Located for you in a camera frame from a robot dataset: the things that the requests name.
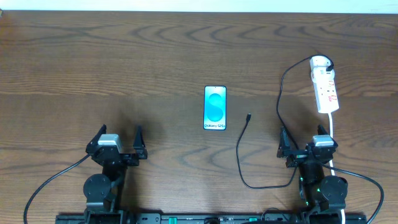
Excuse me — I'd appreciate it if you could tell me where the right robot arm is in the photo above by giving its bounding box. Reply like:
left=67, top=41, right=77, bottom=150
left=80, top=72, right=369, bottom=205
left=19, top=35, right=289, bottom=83
left=277, top=125, right=348, bottom=223

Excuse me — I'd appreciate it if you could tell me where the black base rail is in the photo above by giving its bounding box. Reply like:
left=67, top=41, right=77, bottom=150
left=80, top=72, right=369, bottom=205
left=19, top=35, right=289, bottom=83
left=55, top=212, right=368, bottom=224

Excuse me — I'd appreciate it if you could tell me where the black left camera cable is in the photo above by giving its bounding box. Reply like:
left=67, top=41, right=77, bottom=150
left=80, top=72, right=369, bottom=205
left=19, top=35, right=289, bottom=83
left=23, top=153, right=91, bottom=224

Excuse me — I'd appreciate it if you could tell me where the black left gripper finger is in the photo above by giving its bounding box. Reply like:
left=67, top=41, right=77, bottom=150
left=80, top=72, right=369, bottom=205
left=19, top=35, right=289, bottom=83
left=133, top=126, right=148, bottom=159
left=85, top=124, right=106, bottom=154

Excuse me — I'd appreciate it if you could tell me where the white power strip cord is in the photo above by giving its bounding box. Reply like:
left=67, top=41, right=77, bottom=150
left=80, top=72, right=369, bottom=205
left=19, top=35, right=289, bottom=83
left=328, top=112, right=346, bottom=224

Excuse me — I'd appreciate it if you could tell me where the black USB charging cable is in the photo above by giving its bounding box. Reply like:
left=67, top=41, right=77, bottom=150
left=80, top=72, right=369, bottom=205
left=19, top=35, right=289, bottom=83
left=235, top=54, right=335, bottom=190

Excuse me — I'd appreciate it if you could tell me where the black camera cable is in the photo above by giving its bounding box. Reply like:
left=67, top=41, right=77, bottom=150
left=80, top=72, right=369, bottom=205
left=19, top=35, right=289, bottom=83
left=23, top=153, right=91, bottom=224
left=320, top=161, right=385, bottom=224

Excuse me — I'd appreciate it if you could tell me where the Samsung Galaxy smartphone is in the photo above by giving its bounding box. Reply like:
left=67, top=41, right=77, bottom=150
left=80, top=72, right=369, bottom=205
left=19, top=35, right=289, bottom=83
left=203, top=86, right=227, bottom=131

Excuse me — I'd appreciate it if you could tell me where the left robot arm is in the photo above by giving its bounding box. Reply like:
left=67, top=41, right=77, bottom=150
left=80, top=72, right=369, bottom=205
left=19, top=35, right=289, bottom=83
left=83, top=125, right=148, bottom=223

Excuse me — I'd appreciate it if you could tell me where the black right camera cable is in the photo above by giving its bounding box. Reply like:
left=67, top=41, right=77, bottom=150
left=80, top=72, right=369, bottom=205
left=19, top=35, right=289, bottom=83
left=320, top=161, right=385, bottom=224

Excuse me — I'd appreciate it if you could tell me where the white power strip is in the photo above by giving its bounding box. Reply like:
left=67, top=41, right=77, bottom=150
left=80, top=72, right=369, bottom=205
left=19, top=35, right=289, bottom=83
left=311, top=67, right=339, bottom=114

